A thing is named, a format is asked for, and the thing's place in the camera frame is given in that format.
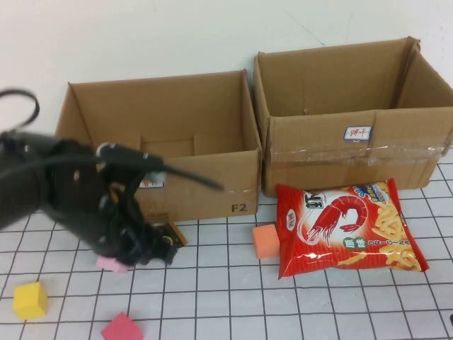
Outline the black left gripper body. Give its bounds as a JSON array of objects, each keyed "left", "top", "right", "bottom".
[{"left": 45, "top": 141, "right": 149, "bottom": 266}]

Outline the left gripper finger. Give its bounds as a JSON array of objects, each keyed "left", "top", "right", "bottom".
[
  {"left": 136, "top": 240, "right": 160, "bottom": 268},
  {"left": 155, "top": 232, "right": 180, "bottom": 266}
]

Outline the dark almond pastry snack packet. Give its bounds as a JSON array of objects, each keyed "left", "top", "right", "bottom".
[{"left": 151, "top": 222, "right": 189, "bottom": 265}]

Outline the light pink foam cube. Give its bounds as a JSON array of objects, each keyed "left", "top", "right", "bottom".
[{"left": 96, "top": 255, "right": 129, "bottom": 273}]

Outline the orange foam cube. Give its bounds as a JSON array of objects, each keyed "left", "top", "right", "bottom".
[{"left": 252, "top": 222, "right": 281, "bottom": 260}]

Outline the red shrimp chips bag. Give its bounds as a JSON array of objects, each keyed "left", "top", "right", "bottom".
[{"left": 275, "top": 177, "right": 430, "bottom": 281}]

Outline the cardboard box printed F2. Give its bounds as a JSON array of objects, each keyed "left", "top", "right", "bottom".
[{"left": 52, "top": 69, "right": 263, "bottom": 227}]

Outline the magenta red foam cube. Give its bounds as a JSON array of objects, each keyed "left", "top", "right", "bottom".
[{"left": 101, "top": 311, "right": 144, "bottom": 340}]

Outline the yellow foam cube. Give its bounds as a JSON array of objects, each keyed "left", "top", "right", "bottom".
[{"left": 12, "top": 282, "right": 49, "bottom": 321}]

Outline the cardboard box with clear tape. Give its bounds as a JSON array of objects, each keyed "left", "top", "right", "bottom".
[{"left": 253, "top": 35, "right": 453, "bottom": 198}]

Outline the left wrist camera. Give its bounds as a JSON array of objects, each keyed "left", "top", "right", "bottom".
[{"left": 95, "top": 141, "right": 167, "bottom": 174}]

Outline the black camera cable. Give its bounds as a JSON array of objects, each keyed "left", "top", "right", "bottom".
[{"left": 155, "top": 159, "right": 227, "bottom": 193}]

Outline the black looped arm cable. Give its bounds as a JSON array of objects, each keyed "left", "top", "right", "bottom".
[{"left": 0, "top": 89, "right": 40, "bottom": 137}]

